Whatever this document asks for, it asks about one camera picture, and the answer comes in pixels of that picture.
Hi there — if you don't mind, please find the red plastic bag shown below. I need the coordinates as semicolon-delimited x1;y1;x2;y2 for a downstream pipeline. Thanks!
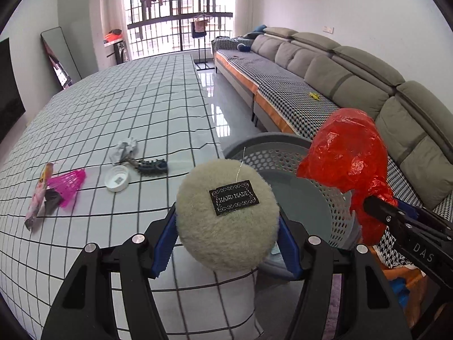
296;108;398;246

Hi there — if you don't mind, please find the dark grey cloth scrap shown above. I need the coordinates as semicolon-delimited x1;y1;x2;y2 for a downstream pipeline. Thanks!
44;188;64;216

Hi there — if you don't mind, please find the pink snack wrapper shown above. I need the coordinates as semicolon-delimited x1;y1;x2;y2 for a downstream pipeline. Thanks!
25;163;54;231

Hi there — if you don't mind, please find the white round jar lid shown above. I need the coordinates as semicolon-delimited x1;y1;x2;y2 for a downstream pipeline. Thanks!
104;165;130;193

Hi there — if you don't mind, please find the round beige fleece cushion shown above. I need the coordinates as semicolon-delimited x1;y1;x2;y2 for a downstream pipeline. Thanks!
175;159;279;272

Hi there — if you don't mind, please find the grey perforated laundry basket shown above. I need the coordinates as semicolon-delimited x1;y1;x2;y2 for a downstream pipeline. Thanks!
223;131;362;280

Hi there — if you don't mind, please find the magenta plastic mesh cone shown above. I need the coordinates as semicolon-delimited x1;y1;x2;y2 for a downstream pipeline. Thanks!
48;169;86;207

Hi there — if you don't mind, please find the small yellow toy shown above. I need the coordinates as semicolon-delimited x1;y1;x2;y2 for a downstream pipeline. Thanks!
309;92;320;101

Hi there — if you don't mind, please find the houndstooth sofa cover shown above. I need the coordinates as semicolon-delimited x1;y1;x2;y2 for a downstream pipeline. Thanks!
211;36;453;269

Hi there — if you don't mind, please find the grey sectional sofa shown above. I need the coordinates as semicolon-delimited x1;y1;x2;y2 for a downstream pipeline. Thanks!
211;24;453;220

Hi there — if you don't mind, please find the checkered white tablecloth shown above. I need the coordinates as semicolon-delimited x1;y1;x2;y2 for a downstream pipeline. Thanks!
1;54;263;339

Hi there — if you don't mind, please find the crumpled grey paper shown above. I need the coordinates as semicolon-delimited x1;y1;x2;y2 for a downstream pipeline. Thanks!
109;137;137;165

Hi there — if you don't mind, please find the black television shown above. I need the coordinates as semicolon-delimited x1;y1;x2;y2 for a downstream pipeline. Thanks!
0;38;25;142

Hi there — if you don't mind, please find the leaning floor mirror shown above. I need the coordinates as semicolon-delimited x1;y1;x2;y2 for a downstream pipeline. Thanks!
40;26;81;89

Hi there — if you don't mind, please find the black clothes stand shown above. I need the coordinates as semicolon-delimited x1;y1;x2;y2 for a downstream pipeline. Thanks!
191;13;212;71

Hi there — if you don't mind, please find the orange bag on shelf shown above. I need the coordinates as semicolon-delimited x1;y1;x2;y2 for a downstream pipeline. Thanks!
104;29;123;44

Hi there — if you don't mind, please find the window security grille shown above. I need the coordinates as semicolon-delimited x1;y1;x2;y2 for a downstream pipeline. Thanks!
124;0;236;59

